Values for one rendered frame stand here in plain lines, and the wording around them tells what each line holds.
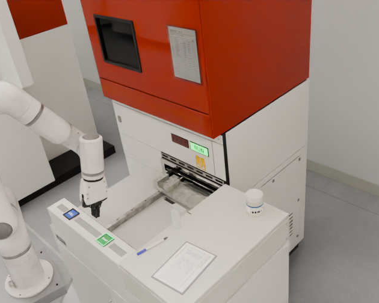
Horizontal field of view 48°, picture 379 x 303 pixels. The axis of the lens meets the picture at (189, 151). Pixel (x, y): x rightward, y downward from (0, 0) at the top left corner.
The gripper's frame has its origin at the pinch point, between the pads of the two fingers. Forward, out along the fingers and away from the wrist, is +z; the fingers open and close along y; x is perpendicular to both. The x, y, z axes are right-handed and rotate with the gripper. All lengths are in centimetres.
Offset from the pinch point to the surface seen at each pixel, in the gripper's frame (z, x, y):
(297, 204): 43, 16, -131
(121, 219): 22.5, -17.0, -24.3
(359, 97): -8, 8, -209
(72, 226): 15.9, -18.8, 0.3
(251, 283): 26, 50, -38
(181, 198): 14, -1, -49
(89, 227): 15.4, -12.2, -4.2
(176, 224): 7.4, 19.5, -25.0
